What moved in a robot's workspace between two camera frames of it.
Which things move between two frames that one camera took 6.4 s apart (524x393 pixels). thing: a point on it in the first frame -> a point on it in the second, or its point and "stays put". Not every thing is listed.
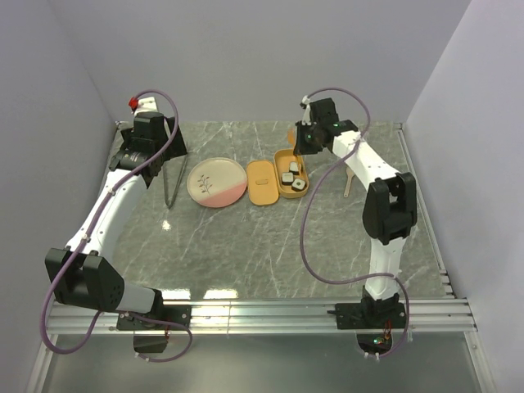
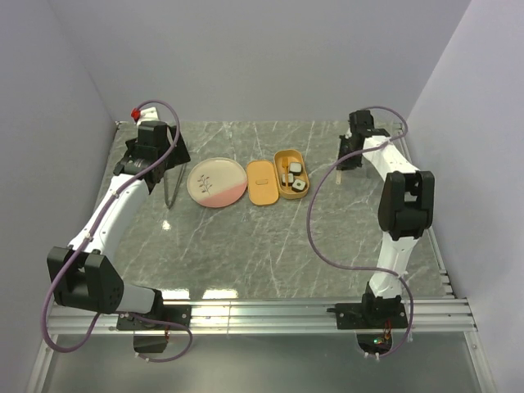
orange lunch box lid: x=262 y=185 stays put
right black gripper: x=300 y=147 -> x=348 y=164
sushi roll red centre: x=298 y=184 stays put
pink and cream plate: x=217 y=182 stays put
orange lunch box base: x=291 y=173 stays put
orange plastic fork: x=291 y=138 -> x=285 y=164
